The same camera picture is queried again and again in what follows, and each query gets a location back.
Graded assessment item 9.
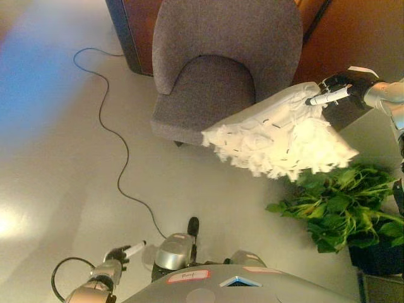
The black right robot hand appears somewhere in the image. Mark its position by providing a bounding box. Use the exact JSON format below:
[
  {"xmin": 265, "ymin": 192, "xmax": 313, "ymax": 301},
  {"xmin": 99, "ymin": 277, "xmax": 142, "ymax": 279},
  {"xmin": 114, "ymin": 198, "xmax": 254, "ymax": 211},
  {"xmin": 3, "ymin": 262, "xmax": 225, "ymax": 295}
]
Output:
[{"xmin": 305, "ymin": 66, "xmax": 380, "ymax": 111}]

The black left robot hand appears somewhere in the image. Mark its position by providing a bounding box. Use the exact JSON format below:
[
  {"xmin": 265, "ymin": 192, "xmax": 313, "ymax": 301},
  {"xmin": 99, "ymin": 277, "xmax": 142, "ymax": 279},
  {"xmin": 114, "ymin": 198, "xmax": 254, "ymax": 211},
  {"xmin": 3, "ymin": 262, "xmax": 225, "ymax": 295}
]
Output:
[{"xmin": 103, "ymin": 240, "xmax": 147, "ymax": 271}]

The white fringed pillow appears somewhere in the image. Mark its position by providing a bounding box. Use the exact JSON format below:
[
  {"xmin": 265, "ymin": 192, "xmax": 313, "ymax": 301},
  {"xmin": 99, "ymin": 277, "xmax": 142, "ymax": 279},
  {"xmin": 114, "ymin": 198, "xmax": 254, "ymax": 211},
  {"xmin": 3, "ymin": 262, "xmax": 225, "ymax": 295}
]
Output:
[{"xmin": 201, "ymin": 81, "xmax": 360, "ymax": 182}]

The silver left robot leg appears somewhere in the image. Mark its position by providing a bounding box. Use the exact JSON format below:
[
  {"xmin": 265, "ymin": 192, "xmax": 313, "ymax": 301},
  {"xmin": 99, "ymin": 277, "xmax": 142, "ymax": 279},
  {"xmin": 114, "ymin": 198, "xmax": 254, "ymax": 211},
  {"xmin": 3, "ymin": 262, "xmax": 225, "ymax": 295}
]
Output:
[{"xmin": 142, "ymin": 217, "xmax": 200, "ymax": 283}]

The silver robot leg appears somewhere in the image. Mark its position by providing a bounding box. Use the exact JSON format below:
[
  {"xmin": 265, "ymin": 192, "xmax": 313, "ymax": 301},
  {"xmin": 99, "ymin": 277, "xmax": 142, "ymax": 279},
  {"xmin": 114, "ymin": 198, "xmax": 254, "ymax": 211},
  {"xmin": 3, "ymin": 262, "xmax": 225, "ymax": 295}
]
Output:
[
  {"xmin": 142, "ymin": 217, "xmax": 200, "ymax": 283},
  {"xmin": 223, "ymin": 250, "xmax": 268, "ymax": 269}
]

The silver robot torso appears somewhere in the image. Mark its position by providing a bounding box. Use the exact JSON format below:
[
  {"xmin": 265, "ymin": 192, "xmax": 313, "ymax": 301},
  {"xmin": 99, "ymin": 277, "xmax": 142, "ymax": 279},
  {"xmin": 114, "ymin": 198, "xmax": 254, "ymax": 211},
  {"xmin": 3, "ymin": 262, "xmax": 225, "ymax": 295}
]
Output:
[{"xmin": 121, "ymin": 264, "xmax": 351, "ymax": 303}]

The green leafy potted plant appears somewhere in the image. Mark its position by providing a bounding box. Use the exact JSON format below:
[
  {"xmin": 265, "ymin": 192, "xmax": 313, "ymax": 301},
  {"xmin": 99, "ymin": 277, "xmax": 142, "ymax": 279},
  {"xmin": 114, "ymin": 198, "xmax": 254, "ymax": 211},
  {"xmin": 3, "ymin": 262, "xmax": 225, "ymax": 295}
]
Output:
[{"xmin": 266, "ymin": 163, "xmax": 404, "ymax": 254}]

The silver right robot leg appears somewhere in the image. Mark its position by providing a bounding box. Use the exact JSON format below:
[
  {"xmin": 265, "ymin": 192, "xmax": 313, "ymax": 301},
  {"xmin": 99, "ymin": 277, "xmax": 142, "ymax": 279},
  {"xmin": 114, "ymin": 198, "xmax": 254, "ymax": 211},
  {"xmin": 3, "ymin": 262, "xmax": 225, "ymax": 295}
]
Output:
[{"xmin": 223, "ymin": 250, "xmax": 268, "ymax": 269}]

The grey fabric armchair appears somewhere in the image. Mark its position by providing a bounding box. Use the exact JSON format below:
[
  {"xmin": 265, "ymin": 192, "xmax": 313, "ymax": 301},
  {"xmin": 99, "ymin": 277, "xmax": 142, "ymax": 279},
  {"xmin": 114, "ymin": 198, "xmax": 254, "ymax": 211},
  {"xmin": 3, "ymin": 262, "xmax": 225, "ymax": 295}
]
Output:
[{"xmin": 150, "ymin": 0, "xmax": 304, "ymax": 148}]

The black plant pot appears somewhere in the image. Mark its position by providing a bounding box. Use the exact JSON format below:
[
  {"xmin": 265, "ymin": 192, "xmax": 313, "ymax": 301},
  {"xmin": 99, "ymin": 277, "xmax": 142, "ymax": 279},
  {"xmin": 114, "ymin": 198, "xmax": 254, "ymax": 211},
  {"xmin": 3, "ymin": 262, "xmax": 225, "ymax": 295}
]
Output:
[{"xmin": 347, "ymin": 220, "xmax": 404, "ymax": 277}]

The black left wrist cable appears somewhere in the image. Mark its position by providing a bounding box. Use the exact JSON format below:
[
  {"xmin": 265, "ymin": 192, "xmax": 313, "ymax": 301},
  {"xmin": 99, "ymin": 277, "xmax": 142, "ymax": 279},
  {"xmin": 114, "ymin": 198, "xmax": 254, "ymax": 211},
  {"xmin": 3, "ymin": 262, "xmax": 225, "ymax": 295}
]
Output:
[{"xmin": 51, "ymin": 257, "xmax": 95, "ymax": 300}]

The black floor cable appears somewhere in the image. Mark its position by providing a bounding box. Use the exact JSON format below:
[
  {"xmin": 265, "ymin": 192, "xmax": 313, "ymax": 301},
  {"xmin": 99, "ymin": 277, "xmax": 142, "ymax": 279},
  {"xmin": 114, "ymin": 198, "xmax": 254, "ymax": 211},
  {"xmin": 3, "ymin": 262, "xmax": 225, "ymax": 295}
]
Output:
[{"xmin": 73, "ymin": 47, "xmax": 167, "ymax": 239}]

